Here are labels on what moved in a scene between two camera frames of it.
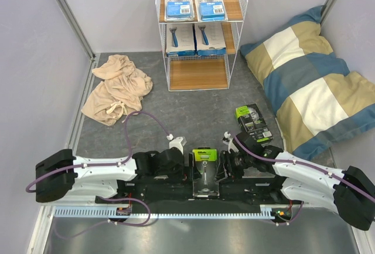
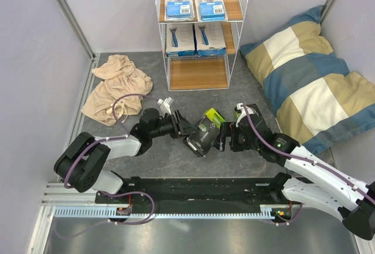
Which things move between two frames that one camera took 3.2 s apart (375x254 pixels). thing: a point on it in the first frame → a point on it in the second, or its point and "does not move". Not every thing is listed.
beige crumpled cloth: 120,93 does not move
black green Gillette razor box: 205,161 → 203,138
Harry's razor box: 210,39 does not move
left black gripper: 188,170 → 181,125
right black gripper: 229,172 → 228,129
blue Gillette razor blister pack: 179,5 does not move
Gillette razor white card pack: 210,4 does not move
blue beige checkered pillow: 317,102 does not move
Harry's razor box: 180,40 does not move
